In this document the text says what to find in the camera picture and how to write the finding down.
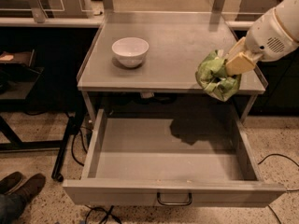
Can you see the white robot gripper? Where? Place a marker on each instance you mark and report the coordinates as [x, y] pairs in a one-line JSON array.
[[267, 37]]

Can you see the green jalapeno chip bag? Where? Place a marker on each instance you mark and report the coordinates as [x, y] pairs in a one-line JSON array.
[[212, 77]]

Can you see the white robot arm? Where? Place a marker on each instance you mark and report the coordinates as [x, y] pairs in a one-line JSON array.
[[274, 35]]

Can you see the grey open top drawer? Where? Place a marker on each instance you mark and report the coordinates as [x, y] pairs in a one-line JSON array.
[[130, 160]]

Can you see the grey cabinet table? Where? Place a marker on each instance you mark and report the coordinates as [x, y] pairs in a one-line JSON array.
[[163, 85]]

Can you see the white ceramic bowl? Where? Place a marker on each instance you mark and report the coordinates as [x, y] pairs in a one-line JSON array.
[[130, 51]]

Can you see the dark right shoe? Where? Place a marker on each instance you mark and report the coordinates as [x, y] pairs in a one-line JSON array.
[[31, 188]]

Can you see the dark shoe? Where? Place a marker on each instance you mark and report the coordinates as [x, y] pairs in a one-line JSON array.
[[31, 188], [10, 183]]

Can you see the dark left shoe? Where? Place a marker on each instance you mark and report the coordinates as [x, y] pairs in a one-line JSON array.
[[10, 183]]

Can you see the blue jeans leg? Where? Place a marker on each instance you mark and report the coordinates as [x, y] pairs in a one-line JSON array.
[[11, 207]]

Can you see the black drawer handle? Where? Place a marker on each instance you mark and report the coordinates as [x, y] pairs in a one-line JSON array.
[[174, 199]]

